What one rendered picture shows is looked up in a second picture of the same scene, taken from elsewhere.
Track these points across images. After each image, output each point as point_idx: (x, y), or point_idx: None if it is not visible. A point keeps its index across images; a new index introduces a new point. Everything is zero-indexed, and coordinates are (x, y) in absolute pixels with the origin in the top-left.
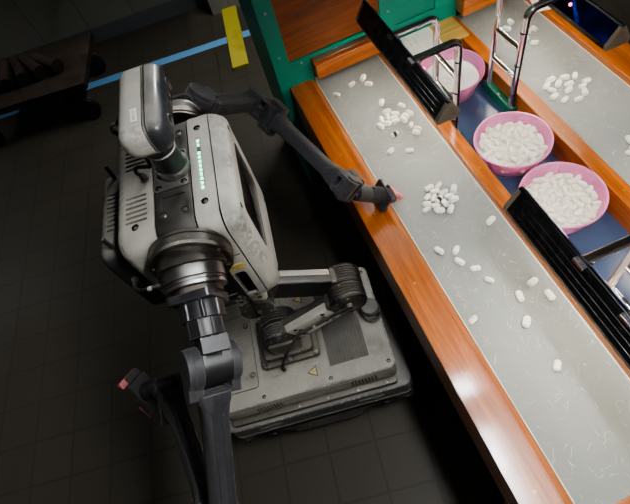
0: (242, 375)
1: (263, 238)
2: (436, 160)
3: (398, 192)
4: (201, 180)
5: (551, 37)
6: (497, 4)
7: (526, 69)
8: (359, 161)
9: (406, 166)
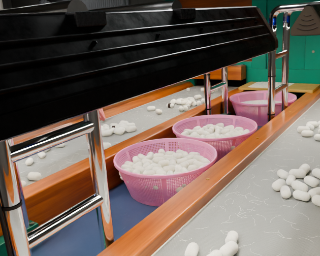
0: None
1: None
2: (159, 121)
3: (101, 110)
4: None
5: None
6: (283, 24)
7: None
8: (128, 103)
9: (142, 116)
